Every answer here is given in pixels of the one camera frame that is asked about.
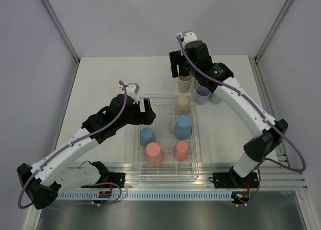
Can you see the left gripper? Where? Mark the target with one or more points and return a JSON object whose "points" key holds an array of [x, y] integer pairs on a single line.
{"points": [[143, 118]]}

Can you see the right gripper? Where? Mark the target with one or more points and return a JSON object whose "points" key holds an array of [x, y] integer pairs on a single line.
{"points": [[176, 57]]}

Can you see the blue cup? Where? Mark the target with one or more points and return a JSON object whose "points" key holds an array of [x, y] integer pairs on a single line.
{"points": [[182, 129], [147, 136]]}

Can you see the beige cup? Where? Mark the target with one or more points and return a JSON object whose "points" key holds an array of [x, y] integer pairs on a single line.
{"points": [[184, 83], [182, 106]]}

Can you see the purple cup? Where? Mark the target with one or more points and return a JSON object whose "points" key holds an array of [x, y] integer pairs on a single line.
{"points": [[202, 95], [225, 71]]}

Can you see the green cup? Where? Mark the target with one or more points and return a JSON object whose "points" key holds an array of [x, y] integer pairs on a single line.
{"points": [[214, 99], [196, 83]]}

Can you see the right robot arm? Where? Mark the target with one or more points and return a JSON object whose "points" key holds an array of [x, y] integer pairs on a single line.
{"points": [[194, 59]]}

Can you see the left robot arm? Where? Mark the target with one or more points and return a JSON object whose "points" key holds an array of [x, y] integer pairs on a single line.
{"points": [[80, 149]]}

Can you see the left pink cup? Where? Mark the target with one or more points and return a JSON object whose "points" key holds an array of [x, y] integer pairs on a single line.
{"points": [[154, 154]]}

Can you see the pink cup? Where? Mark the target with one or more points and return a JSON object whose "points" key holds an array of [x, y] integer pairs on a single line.
{"points": [[154, 154], [181, 151]]}

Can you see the right pink cup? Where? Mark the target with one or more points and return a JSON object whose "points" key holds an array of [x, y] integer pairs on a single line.
{"points": [[181, 151]]}

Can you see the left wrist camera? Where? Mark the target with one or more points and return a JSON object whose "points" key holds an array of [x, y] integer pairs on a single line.
{"points": [[132, 91]]}

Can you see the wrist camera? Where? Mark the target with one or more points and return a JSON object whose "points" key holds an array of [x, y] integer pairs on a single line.
{"points": [[187, 37], [132, 91]]}

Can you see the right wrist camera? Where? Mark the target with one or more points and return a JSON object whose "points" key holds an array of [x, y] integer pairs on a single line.
{"points": [[187, 37]]}

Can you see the white wire dish rack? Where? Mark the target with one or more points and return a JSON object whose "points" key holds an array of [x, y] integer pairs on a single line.
{"points": [[163, 106]]}

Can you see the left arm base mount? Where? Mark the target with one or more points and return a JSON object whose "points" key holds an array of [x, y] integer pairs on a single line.
{"points": [[110, 181]]}

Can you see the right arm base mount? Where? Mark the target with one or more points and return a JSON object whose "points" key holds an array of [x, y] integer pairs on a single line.
{"points": [[226, 180]]}

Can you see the slotted cable duct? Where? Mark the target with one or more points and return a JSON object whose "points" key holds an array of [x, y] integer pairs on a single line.
{"points": [[147, 195]]}

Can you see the aluminium rail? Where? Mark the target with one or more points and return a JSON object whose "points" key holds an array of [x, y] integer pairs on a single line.
{"points": [[270, 177]]}

